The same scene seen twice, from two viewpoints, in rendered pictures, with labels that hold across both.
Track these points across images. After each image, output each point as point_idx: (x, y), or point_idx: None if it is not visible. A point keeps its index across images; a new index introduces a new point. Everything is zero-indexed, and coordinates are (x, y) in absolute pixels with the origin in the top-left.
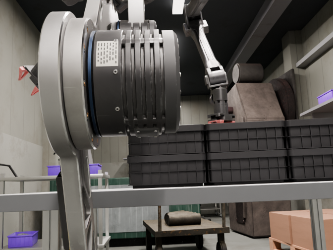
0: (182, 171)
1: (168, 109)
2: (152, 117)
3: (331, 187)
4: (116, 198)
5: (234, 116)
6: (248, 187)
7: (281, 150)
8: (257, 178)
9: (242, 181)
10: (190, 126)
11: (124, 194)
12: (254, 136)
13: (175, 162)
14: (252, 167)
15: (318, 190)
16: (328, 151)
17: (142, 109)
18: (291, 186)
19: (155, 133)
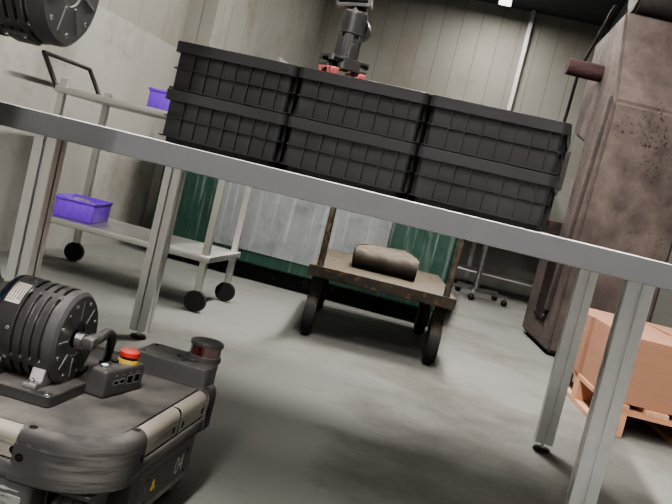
0: (243, 134)
1: (30, 14)
2: (15, 20)
3: (342, 193)
4: (54, 126)
5: (367, 67)
6: (228, 160)
7: (406, 143)
8: (354, 178)
9: (331, 177)
10: (275, 63)
11: (65, 123)
12: (372, 108)
13: (237, 117)
14: (352, 158)
15: (322, 191)
16: (481, 165)
17: (2, 8)
18: (286, 176)
19: (29, 40)
